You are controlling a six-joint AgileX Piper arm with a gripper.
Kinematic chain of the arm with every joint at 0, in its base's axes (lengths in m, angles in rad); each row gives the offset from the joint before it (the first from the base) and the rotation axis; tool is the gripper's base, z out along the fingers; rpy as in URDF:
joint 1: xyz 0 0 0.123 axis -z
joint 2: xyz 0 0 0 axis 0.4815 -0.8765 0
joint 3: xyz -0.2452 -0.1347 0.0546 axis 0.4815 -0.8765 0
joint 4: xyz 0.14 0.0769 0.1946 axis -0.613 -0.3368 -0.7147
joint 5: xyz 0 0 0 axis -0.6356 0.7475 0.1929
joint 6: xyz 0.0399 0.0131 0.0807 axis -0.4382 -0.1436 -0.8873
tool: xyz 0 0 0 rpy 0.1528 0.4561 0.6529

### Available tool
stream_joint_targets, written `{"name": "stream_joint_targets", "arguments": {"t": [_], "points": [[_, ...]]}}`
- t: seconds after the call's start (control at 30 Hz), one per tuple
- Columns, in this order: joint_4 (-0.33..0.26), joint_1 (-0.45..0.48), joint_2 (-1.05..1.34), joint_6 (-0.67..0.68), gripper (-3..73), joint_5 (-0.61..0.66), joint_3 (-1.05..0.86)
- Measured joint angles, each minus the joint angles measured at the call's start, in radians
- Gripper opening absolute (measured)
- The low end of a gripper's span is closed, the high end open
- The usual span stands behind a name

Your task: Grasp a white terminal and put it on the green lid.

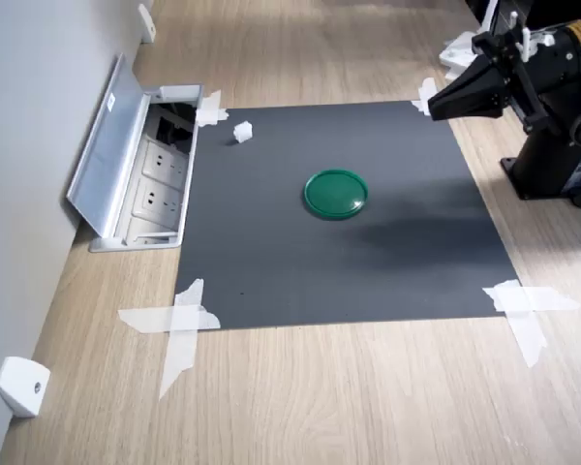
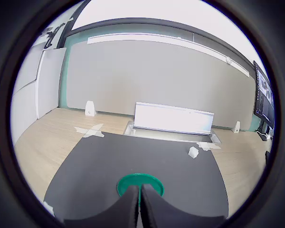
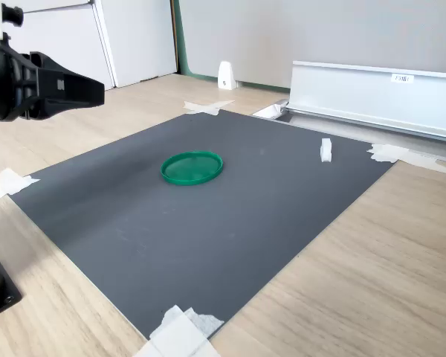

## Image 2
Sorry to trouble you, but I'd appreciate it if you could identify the white tape strip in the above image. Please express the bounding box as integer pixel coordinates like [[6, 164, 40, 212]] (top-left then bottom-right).
[[43, 201, 55, 217]]

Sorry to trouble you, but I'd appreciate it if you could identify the dark grey mat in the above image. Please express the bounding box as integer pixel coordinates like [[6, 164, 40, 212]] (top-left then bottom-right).
[[44, 132, 228, 219]]

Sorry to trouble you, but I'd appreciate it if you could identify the grey partition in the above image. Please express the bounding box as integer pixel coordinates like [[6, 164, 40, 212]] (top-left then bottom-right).
[[58, 33, 257, 133]]

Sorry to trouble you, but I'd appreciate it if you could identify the white tape cross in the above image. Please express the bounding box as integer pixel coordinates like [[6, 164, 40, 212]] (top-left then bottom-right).
[[73, 123, 105, 139]]

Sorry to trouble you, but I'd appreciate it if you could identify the small white plastic terminal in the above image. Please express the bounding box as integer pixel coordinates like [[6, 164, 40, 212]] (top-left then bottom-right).
[[188, 146, 200, 159]]

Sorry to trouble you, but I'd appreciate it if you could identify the black computer screen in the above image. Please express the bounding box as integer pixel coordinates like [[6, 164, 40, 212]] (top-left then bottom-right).
[[252, 60, 275, 129]]

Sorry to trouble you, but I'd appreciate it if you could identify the white side partition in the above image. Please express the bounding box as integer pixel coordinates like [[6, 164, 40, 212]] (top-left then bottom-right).
[[35, 47, 67, 120]]

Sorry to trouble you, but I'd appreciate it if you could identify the white tape patch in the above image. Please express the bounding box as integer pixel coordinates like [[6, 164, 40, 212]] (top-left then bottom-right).
[[196, 141, 222, 152]]

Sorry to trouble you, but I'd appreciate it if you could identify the round green lid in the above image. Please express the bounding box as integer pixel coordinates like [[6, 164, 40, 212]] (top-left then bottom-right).
[[116, 173, 165, 208]]

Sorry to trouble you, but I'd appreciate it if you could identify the black screen stand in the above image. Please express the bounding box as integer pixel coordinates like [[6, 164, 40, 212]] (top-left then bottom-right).
[[256, 121, 274, 142]]

